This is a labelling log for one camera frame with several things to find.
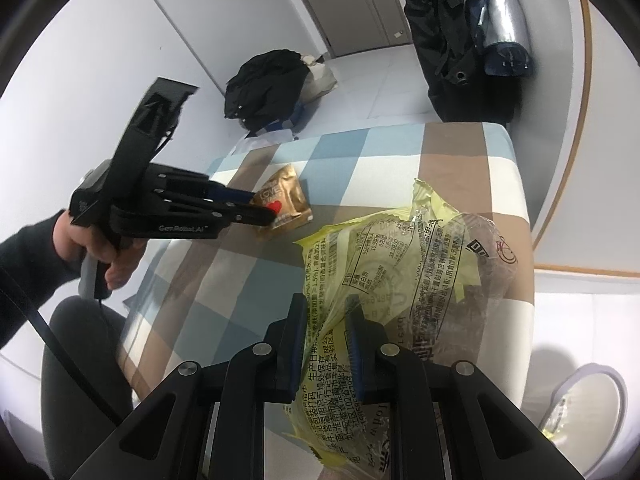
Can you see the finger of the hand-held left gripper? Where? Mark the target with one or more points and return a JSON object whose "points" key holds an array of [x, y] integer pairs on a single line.
{"points": [[200, 222], [220, 192]]}

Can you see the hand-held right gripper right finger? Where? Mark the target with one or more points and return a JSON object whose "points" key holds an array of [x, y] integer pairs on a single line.
{"points": [[356, 355]]}

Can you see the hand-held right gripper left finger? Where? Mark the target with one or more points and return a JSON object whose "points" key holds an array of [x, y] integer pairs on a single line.
{"points": [[299, 350]]}

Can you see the gold packet with red heart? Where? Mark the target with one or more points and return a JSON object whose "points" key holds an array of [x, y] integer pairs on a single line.
{"points": [[285, 185]]}

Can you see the large yellow plastic wrapper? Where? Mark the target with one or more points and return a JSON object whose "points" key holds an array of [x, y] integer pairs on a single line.
{"points": [[400, 260]]}

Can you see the white bin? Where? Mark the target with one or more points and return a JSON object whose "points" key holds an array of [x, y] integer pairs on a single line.
{"points": [[590, 395]]}

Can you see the person's left forearm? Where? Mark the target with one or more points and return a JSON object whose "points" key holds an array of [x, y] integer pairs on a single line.
{"points": [[25, 250]]}

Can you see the person's left hand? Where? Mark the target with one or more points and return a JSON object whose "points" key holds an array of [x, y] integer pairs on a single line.
{"points": [[75, 240]]}

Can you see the black clothing pile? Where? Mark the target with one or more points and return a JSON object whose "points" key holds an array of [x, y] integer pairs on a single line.
{"points": [[265, 85]]}

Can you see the beige bag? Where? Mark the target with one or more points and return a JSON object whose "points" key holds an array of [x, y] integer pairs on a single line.
{"points": [[320, 80]]}

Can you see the person's leg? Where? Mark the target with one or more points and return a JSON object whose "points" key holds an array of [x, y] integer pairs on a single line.
{"points": [[80, 375]]}

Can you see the grey door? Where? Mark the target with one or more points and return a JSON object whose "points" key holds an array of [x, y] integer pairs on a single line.
{"points": [[350, 5]]}

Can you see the black hanging coat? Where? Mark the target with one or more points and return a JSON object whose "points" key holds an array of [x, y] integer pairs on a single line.
{"points": [[435, 35]]}

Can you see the silver folded umbrella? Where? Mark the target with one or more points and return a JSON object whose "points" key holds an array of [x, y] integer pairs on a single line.
{"points": [[500, 20]]}

